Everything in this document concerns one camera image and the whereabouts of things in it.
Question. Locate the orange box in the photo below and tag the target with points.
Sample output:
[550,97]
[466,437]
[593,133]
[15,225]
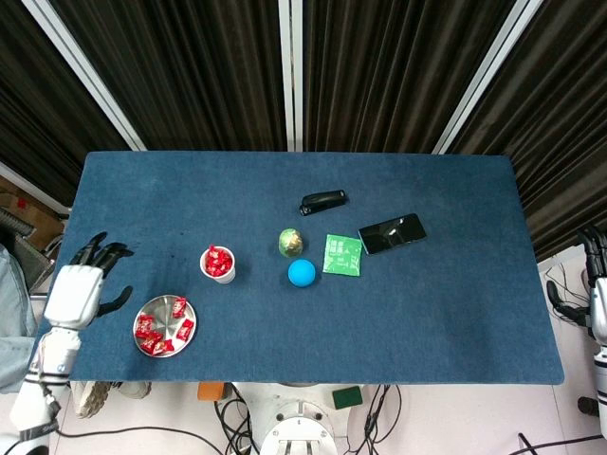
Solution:
[211,392]

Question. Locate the blue felt table cloth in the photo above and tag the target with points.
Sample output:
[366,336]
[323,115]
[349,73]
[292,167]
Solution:
[332,332]

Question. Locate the black office chair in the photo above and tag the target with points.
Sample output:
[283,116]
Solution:
[33,260]

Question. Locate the green sachet packet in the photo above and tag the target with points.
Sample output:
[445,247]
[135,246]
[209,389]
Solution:
[342,254]

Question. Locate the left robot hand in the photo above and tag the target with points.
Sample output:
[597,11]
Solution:
[73,296]

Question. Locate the silver metal plate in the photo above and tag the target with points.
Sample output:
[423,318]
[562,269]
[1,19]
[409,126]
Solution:
[163,313]

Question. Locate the blue ball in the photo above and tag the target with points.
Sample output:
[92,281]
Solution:
[301,273]

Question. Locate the white frame rail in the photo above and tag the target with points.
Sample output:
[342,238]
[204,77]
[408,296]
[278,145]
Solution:
[33,186]
[555,258]

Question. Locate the red candy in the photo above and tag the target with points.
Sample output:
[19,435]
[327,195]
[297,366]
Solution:
[213,251]
[144,325]
[152,342]
[226,263]
[166,347]
[213,269]
[179,307]
[186,330]

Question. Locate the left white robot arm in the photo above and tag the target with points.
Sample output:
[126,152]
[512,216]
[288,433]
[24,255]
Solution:
[47,369]

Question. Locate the black pleated curtain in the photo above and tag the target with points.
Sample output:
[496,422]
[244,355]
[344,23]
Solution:
[38,95]
[389,71]
[189,71]
[559,118]

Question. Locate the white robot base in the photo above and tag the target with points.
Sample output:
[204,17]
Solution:
[299,426]

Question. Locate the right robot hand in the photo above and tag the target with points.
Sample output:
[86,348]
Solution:
[601,303]

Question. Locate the black stapler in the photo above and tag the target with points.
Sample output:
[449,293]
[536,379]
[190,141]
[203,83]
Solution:
[324,201]

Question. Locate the brown cardboard box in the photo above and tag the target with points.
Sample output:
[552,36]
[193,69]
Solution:
[14,194]

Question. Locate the white partition frame post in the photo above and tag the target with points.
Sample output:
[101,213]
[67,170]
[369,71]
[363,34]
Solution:
[83,71]
[489,71]
[283,71]

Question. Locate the white paper cup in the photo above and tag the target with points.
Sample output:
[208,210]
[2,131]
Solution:
[228,278]

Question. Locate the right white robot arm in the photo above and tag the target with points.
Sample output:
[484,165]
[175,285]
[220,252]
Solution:
[601,379]

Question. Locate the black smartphone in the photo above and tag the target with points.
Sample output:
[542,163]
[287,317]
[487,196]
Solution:
[392,233]

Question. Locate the seated person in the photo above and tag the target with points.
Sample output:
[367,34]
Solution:
[14,308]

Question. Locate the dark green pad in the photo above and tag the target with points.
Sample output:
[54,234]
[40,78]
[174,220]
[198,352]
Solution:
[347,398]

